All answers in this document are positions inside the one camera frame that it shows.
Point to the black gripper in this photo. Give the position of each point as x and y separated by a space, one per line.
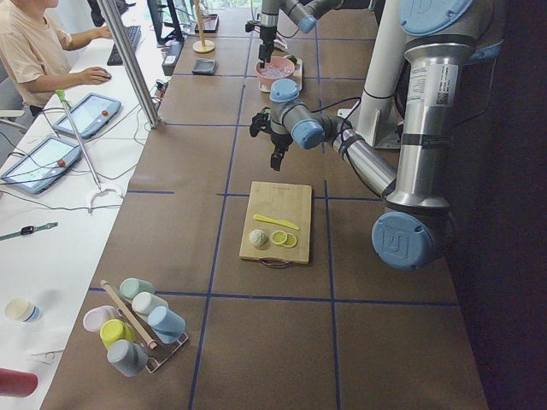
280 140
267 35

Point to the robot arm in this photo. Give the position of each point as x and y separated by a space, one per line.
304 16
442 38

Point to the pink bowl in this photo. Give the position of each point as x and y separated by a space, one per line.
278 60

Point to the pile of clear ice cubes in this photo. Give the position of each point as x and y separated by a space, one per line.
273 71

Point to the cream tray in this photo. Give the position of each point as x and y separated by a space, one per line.
297 77

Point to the wooden stand with round base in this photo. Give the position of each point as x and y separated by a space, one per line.
202 46

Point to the grey folded cloth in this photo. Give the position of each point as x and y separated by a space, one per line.
206 67

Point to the bamboo cutting board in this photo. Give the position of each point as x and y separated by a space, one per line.
281 201

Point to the yellow plastic knife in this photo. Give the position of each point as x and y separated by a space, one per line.
284 223

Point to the lemon slice lower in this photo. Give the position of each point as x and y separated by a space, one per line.
279 237

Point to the lemon slice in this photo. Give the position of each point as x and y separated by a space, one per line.
291 241
279 237

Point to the lemon slice upper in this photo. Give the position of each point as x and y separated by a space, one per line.
291 241

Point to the black power strip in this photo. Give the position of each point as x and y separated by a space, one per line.
170 54

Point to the far teach pendant tablet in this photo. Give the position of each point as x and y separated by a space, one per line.
93 113

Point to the teach pendant tablet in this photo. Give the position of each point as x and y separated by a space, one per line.
93 113
43 166

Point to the green cup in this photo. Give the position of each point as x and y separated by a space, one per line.
130 287

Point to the white cup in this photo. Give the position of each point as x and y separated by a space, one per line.
145 302

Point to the blue cup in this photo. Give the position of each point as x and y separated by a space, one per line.
168 325

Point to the grabber stick tool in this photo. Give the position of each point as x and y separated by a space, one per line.
100 188

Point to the person in beige shirt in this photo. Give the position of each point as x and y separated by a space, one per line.
33 51

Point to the metal cup rack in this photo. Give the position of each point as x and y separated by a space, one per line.
159 353

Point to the yellow cup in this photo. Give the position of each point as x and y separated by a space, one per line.
115 330

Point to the near teach pendant tablet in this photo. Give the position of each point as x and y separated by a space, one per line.
43 166

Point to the pink cup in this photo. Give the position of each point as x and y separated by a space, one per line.
94 319

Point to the grey cup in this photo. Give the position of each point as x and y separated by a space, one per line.
127 357

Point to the smart watch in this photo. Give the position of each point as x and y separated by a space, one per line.
29 230

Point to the paper cup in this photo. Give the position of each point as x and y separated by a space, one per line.
21 309

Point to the red cylinder bottle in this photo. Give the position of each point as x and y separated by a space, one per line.
16 383

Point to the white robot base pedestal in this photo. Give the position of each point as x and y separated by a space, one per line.
376 118

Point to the aluminium frame post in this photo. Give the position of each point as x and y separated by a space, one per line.
117 29

